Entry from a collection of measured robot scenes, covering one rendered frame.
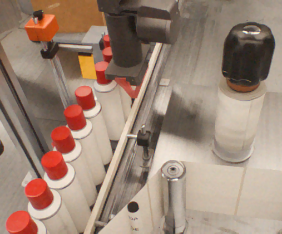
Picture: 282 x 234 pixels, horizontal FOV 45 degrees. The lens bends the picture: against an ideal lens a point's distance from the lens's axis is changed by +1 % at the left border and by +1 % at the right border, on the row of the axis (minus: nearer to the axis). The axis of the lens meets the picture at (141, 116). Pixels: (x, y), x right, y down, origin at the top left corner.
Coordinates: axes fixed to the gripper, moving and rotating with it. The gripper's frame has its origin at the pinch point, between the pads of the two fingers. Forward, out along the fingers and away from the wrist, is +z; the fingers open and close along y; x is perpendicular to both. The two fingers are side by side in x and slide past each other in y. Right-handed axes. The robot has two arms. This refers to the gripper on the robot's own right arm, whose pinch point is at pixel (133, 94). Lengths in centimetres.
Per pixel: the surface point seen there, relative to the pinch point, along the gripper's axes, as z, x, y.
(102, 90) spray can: -2.7, 5.6, -2.8
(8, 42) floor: 98, 165, 153
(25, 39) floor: 98, 152, 158
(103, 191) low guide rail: 10.1, 2.4, -18.2
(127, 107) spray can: 8.1, 3.6, 3.9
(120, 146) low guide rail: 10.0, 2.5, -6.4
